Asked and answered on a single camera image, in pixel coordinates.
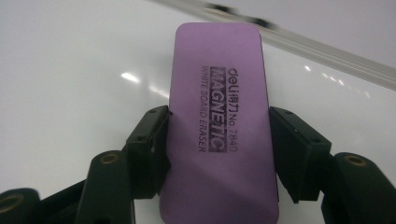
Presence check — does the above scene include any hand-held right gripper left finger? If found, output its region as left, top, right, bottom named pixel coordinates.
left=125, top=105, right=173, bottom=201

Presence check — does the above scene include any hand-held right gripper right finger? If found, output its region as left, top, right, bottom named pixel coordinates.
left=268, top=105, right=332, bottom=205

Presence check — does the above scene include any purple whiteboard eraser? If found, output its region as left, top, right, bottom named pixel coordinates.
left=159, top=21, right=280, bottom=224

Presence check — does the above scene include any small framed whiteboard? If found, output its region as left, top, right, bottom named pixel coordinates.
left=0, top=0, right=396, bottom=224

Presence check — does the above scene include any white table sheet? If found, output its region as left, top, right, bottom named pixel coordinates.
left=214, top=0, right=396, bottom=69

